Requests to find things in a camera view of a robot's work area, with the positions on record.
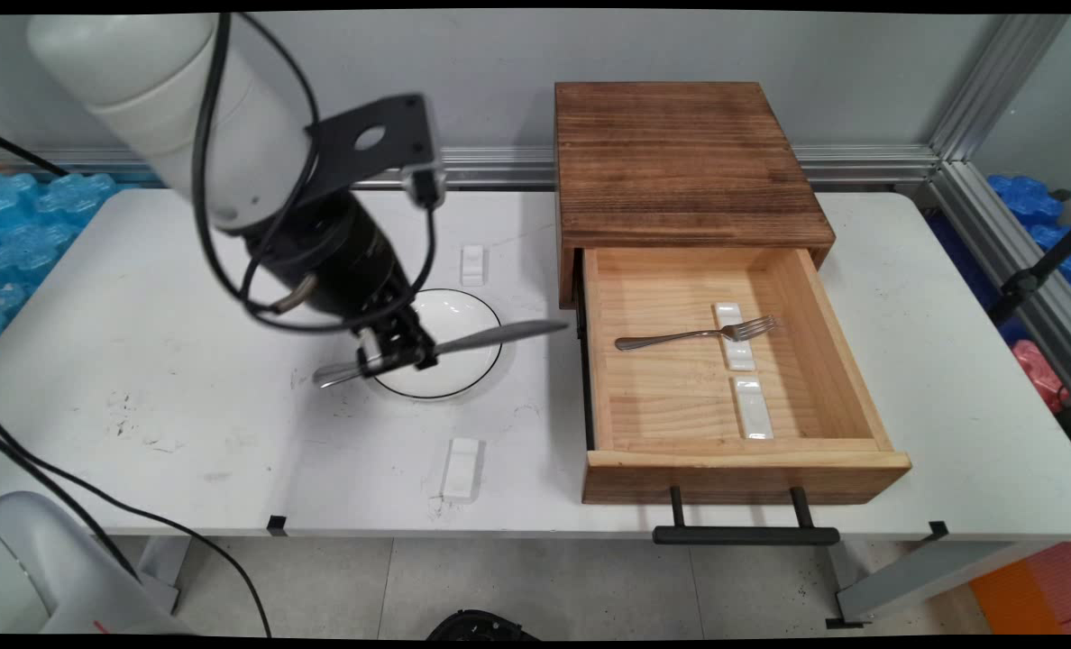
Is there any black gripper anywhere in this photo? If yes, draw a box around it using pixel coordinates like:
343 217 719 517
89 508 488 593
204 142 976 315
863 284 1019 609
270 203 439 378

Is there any silver table knife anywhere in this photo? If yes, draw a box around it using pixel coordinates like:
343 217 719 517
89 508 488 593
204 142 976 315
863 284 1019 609
312 320 571 388

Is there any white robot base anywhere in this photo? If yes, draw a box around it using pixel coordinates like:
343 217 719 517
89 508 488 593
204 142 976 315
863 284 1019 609
0 491 196 636

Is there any white plate with black rim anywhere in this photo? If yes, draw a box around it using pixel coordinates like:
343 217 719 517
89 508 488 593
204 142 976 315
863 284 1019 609
369 288 505 401

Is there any silver fork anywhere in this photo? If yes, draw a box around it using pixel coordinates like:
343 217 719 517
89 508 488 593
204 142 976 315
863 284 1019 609
615 315 780 352

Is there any black machine with wiring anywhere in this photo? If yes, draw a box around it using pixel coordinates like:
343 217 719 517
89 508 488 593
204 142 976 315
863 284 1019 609
427 610 538 641

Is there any light wooden drawer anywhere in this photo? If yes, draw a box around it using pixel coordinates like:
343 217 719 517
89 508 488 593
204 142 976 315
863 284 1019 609
576 245 912 506

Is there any grey table leg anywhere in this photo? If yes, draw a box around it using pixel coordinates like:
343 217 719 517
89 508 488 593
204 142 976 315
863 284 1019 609
134 536 191 616
826 539 1055 630

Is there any dark wooden cabinet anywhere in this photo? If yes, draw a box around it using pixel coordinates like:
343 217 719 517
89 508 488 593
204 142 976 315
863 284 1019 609
554 81 837 309

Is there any blue bubble wrap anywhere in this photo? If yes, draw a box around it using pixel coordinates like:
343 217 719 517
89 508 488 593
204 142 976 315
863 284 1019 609
0 171 118 351
986 173 1071 303

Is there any pink plastic bag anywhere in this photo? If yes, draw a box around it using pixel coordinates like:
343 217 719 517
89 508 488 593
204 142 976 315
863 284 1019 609
1011 339 1070 414

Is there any black tripod pole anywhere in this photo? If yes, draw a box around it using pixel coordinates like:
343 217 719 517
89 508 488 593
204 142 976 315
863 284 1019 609
986 216 1071 325

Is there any orange mat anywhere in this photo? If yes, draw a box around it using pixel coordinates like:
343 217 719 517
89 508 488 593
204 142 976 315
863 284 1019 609
968 541 1071 636

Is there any small silver wrist camera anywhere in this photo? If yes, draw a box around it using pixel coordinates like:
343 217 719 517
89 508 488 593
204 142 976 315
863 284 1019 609
402 165 448 210

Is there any aluminium extrusion rail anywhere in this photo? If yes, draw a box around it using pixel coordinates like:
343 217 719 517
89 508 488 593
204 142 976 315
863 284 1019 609
0 142 942 192
925 160 1071 411
928 14 1071 163

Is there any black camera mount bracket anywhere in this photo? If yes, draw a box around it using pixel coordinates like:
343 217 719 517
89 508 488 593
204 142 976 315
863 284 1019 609
306 93 437 206

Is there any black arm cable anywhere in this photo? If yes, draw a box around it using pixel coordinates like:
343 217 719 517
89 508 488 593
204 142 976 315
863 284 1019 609
238 13 322 303

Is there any black camera cable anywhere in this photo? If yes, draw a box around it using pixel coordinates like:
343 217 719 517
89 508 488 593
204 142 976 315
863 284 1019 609
191 13 439 334

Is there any black floor cable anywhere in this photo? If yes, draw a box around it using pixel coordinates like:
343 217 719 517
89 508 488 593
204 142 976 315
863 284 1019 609
0 410 273 638
0 434 142 580

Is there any black drawer handle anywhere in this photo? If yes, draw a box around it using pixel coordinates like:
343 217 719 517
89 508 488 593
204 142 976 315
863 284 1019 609
652 485 841 547

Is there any black wall cable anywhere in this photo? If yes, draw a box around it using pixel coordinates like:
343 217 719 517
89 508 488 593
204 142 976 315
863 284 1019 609
0 131 69 178

